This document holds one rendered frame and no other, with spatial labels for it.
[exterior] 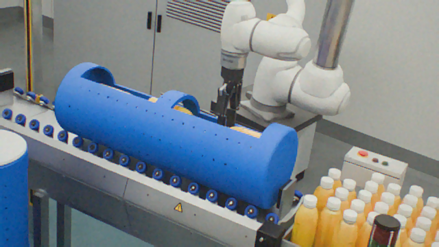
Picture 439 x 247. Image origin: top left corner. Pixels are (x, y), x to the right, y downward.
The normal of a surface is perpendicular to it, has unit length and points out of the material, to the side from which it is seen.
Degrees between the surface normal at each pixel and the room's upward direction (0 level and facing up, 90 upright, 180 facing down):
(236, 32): 88
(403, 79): 90
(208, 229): 71
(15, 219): 90
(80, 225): 0
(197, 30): 90
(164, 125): 59
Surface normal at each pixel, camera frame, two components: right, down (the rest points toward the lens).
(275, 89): -0.43, 0.36
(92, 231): 0.11, -0.90
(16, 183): 0.89, 0.27
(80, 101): -0.41, -0.07
